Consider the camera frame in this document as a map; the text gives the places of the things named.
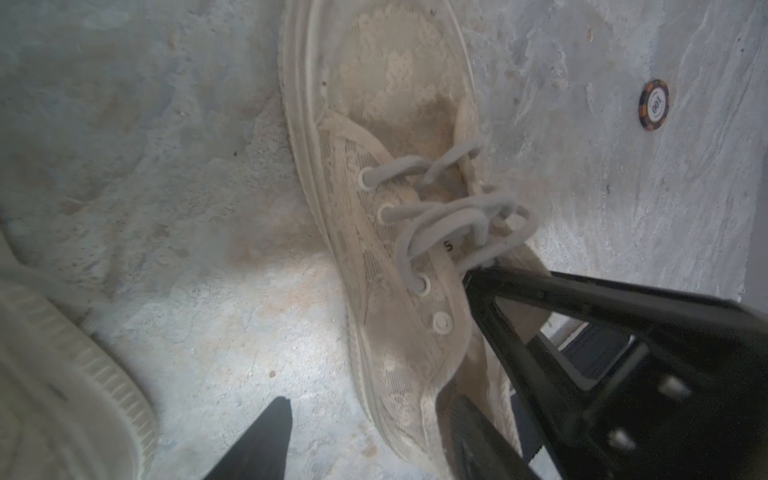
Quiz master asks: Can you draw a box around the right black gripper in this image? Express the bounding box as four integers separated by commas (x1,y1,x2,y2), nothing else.
465,268,767,479

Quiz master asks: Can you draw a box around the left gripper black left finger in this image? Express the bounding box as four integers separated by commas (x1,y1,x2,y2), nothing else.
205,396,293,480

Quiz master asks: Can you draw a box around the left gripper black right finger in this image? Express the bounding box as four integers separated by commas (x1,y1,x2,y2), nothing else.
448,395,539,480

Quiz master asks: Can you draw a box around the cream canvas sneaker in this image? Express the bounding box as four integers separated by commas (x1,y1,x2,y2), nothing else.
1,242,158,479
279,1,547,479

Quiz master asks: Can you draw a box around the black insole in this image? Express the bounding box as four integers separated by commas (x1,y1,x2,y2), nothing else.
510,324,630,463

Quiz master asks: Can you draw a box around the round poker chip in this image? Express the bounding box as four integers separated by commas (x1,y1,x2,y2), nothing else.
638,79,670,131

